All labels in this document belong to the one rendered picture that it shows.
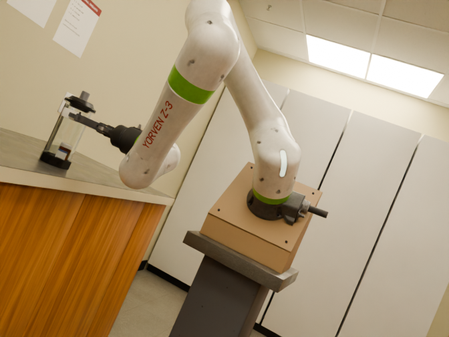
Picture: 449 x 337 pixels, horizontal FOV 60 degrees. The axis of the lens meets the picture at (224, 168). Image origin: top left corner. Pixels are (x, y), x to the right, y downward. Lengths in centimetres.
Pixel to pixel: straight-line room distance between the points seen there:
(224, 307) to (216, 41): 77
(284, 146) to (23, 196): 74
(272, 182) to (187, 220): 275
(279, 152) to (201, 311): 54
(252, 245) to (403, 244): 254
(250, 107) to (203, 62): 33
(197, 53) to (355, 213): 289
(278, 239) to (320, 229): 240
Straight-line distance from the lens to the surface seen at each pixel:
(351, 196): 360
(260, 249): 120
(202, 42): 87
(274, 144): 111
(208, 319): 125
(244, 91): 113
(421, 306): 370
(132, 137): 125
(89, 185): 134
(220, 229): 123
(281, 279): 112
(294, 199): 123
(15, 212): 122
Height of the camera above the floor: 112
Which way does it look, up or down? 2 degrees up
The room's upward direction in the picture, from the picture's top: 24 degrees clockwise
